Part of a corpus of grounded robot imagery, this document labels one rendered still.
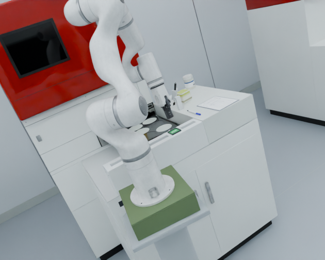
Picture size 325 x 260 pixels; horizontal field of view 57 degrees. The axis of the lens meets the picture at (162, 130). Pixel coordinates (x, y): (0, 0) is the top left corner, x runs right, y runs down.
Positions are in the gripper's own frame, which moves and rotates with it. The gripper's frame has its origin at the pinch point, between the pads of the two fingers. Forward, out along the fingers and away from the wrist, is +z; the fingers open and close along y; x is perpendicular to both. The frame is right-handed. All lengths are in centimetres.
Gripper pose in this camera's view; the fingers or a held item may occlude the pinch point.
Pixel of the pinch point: (168, 114)
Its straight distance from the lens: 149.5
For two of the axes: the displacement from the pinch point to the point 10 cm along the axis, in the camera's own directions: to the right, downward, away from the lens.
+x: 8.4, -4.3, 3.2
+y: 3.7, 0.2, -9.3
